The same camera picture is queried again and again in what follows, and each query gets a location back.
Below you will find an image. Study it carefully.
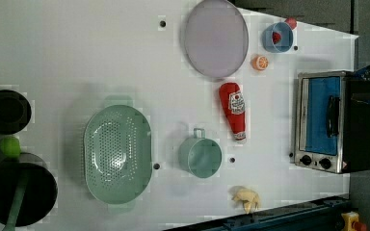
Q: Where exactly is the red ketchup bottle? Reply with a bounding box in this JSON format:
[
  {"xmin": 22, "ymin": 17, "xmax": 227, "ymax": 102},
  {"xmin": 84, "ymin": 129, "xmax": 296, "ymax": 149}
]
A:
[{"xmin": 219, "ymin": 82, "xmax": 246, "ymax": 141}]

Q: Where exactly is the green oval strainer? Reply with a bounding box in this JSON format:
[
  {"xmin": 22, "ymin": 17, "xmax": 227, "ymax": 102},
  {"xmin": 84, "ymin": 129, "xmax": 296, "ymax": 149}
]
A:
[{"xmin": 83, "ymin": 95, "xmax": 152, "ymax": 210}]

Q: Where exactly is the green mug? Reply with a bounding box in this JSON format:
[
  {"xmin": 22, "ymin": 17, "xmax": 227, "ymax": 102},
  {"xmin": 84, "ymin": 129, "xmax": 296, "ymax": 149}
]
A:
[{"xmin": 178, "ymin": 128, "xmax": 222, "ymax": 178}]

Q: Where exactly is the large grey plate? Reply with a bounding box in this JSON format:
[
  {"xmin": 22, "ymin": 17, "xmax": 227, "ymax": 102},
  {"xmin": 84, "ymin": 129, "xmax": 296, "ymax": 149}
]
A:
[{"xmin": 184, "ymin": 0, "xmax": 249, "ymax": 78}]

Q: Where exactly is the orange slice toy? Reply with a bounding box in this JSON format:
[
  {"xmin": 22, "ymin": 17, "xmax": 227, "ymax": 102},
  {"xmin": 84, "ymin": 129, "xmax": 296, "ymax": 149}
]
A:
[{"xmin": 251, "ymin": 56, "xmax": 269, "ymax": 71}]

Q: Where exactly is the peeled banana toy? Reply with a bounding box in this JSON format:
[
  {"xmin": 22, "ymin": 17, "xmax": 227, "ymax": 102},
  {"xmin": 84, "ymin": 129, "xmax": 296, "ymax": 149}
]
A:
[{"xmin": 232, "ymin": 188, "xmax": 261, "ymax": 214}]

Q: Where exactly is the red strawberry in bowl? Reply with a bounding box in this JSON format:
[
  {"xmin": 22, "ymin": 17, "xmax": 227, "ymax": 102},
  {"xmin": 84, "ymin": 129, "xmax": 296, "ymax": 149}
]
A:
[{"xmin": 272, "ymin": 32, "xmax": 281, "ymax": 44}]

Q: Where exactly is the blue bowl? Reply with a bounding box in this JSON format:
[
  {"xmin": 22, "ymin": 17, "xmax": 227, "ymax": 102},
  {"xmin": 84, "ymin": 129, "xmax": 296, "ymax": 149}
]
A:
[{"xmin": 262, "ymin": 22, "xmax": 294, "ymax": 53}]

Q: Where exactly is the red strawberry on table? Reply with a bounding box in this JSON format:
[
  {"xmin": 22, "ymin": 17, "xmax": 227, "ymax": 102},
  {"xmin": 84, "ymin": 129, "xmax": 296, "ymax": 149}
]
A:
[{"xmin": 285, "ymin": 17, "xmax": 297, "ymax": 30}]

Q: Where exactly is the silver toaster oven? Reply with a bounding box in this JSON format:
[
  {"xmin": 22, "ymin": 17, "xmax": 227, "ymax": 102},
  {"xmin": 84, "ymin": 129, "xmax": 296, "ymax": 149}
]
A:
[{"xmin": 294, "ymin": 71, "xmax": 370, "ymax": 174}]

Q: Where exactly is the green ball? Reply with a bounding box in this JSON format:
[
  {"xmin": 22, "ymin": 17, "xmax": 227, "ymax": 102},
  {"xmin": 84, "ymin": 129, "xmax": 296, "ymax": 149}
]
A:
[{"xmin": 0, "ymin": 137, "xmax": 21, "ymax": 158}]

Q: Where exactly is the small black pot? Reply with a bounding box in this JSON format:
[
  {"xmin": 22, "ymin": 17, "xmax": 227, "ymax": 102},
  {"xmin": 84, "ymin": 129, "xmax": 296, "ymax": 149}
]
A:
[{"xmin": 0, "ymin": 90, "xmax": 32, "ymax": 135}]

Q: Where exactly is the yellow red emergency button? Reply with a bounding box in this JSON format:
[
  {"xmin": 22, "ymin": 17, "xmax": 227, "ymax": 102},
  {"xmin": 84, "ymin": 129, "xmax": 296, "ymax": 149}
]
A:
[{"xmin": 341, "ymin": 212, "xmax": 368, "ymax": 231}]

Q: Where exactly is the green ladle handle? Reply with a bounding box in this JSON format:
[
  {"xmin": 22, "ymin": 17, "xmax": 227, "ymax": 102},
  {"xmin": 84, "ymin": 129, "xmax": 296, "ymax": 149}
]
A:
[{"xmin": 2, "ymin": 173, "xmax": 28, "ymax": 231}]

